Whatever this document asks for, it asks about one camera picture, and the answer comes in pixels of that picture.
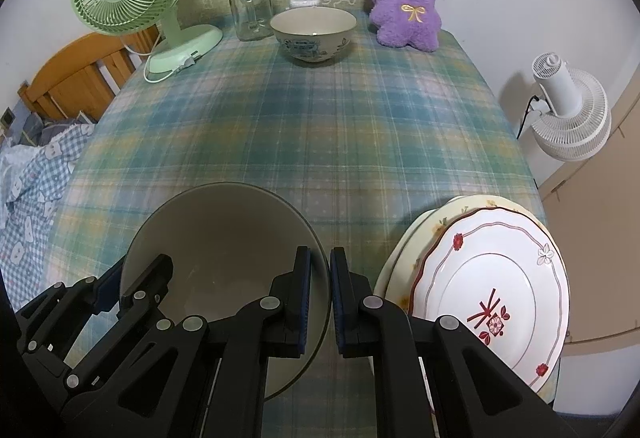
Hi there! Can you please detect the red trim floral plate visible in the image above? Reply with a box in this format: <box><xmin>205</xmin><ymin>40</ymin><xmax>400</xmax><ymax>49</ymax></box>
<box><xmin>408</xmin><ymin>207</ymin><xmax>570</xmax><ymax>392</ymax></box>

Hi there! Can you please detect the medium yellow flower plate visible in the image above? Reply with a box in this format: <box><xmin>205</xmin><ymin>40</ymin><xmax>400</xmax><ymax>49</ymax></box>
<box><xmin>383</xmin><ymin>194</ymin><xmax>550</xmax><ymax>312</ymax></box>

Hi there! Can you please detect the ceramic bowl blue pattern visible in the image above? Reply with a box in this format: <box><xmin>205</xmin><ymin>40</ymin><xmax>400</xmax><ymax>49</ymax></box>
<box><xmin>270</xmin><ymin>7</ymin><xmax>357</xmax><ymax>63</ymax></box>

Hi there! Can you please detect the large yellow flower plate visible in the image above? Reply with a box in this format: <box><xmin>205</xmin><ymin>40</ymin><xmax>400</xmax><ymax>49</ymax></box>
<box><xmin>373</xmin><ymin>210</ymin><xmax>435</xmax><ymax>297</ymax></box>

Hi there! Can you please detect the blue checkered bedding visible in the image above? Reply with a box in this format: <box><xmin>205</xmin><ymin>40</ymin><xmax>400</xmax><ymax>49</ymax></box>
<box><xmin>1</xmin><ymin>118</ymin><xmax>96</xmax><ymax>310</ymax></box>

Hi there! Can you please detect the beige door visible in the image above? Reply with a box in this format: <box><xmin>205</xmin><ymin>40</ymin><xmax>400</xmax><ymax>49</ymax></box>
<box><xmin>537</xmin><ymin>62</ymin><xmax>640</xmax><ymax>414</ymax></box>

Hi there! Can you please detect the wooden chair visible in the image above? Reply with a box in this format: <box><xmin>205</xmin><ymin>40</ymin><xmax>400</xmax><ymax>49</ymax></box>
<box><xmin>17</xmin><ymin>26</ymin><xmax>158</xmax><ymax>120</ymax></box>

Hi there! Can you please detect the white standing fan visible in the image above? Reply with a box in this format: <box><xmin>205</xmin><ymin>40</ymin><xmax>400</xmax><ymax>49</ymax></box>
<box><xmin>516</xmin><ymin>51</ymin><xmax>612</xmax><ymax>163</ymax></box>

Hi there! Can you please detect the cotton swab container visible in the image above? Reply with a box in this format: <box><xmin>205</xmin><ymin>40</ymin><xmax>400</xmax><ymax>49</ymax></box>
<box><xmin>288</xmin><ymin>0</ymin><xmax>322</xmax><ymax>9</ymax></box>

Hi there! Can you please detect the glass jar black lid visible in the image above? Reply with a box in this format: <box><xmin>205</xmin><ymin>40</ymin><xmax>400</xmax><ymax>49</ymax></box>
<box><xmin>228</xmin><ymin>0</ymin><xmax>273</xmax><ymax>42</ymax></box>

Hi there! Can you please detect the purple plush bunny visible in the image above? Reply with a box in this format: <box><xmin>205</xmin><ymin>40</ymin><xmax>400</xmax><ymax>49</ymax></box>
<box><xmin>369</xmin><ymin>0</ymin><xmax>442</xmax><ymax>52</ymax></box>

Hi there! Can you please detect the white fan power cable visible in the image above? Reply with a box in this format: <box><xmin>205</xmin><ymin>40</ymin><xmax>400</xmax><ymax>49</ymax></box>
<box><xmin>121</xmin><ymin>24</ymin><xmax>199</xmax><ymax>85</ymax></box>

